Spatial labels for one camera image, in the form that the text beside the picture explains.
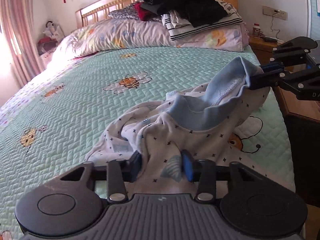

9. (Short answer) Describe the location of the white dotted baby garment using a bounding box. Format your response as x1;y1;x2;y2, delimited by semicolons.
85;57;270;194

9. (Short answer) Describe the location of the pile of dark clothes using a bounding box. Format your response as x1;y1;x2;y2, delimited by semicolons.
107;0;243;41

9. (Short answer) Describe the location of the wooden bedside nightstand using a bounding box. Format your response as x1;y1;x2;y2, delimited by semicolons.
249;36;319;123

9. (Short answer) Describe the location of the green quilted bee bedspread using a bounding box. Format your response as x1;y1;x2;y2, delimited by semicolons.
0;45;296;240

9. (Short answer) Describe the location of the floral folded duvet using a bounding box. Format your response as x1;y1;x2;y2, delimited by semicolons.
52;19;249;60

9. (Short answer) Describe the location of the nightstand clutter with plush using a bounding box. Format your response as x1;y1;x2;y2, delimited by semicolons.
37;21;65;55

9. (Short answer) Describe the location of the pink curtain right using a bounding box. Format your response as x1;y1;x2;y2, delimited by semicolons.
1;0;44;87

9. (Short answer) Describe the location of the wall power socket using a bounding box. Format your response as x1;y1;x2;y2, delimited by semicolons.
263;6;288;21

